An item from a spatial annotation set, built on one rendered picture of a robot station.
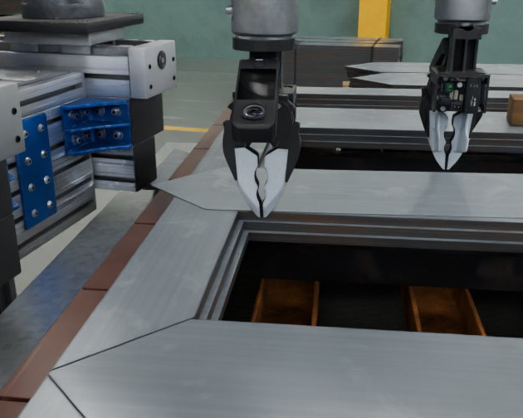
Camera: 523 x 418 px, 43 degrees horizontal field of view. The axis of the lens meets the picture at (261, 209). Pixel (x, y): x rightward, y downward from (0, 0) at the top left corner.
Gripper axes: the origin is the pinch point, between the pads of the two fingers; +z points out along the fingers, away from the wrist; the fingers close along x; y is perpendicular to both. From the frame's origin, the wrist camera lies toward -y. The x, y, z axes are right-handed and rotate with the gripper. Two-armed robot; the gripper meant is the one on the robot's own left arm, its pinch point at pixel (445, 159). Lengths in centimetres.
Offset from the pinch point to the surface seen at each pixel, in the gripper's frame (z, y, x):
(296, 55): 41, -435, -50
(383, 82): 1, -71, -5
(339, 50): 36, -431, -16
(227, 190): 0.7, 15.9, -30.6
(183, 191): 0.7, 17.2, -36.2
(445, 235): 2.7, 23.8, -3.1
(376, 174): 0.8, 6.3, -10.5
